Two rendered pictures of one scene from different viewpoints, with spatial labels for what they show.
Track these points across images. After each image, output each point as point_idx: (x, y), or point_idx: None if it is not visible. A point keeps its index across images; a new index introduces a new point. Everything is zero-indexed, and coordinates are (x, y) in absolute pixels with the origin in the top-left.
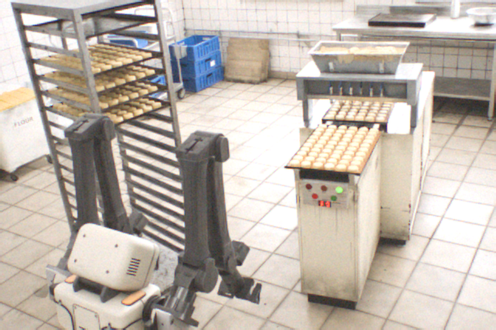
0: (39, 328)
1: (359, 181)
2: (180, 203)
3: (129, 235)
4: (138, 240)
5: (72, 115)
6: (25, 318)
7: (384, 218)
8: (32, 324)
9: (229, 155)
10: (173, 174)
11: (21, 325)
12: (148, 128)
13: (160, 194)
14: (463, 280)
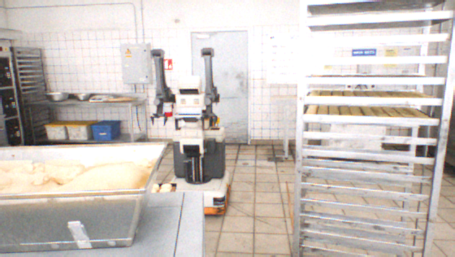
0: (365, 254)
1: None
2: (304, 232)
3: (180, 76)
4: (179, 78)
5: (357, 104)
6: (387, 256)
7: None
8: (375, 254)
9: (150, 57)
10: (309, 201)
11: (380, 252)
12: (349, 157)
13: (342, 237)
14: None
